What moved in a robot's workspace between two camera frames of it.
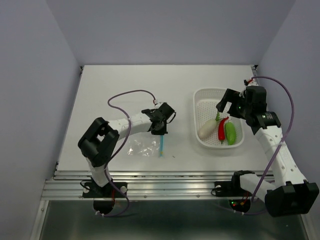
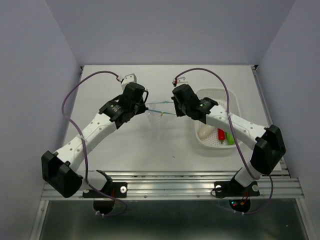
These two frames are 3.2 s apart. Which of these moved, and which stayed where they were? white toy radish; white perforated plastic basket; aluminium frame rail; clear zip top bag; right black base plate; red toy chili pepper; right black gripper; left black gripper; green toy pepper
Moved: clear zip top bag; left black gripper; right black gripper
Stayed: white perforated plastic basket; aluminium frame rail; right black base plate; red toy chili pepper; white toy radish; green toy pepper
